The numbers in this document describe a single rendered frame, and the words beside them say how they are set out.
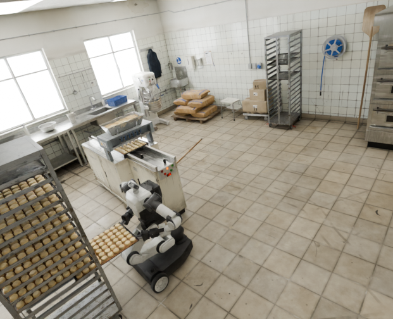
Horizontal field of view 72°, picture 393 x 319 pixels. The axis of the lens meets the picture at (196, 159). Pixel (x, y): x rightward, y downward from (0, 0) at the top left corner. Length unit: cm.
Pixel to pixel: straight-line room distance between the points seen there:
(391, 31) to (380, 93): 83
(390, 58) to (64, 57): 589
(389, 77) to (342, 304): 320
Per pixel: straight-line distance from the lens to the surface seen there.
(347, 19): 587
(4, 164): 198
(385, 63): 478
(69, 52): 681
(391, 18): 449
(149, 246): 303
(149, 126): 396
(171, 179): 349
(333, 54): 587
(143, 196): 259
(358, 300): 299
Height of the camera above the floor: 239
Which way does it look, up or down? 28 degrees down
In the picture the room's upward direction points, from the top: 11 degrees counter-clockwise
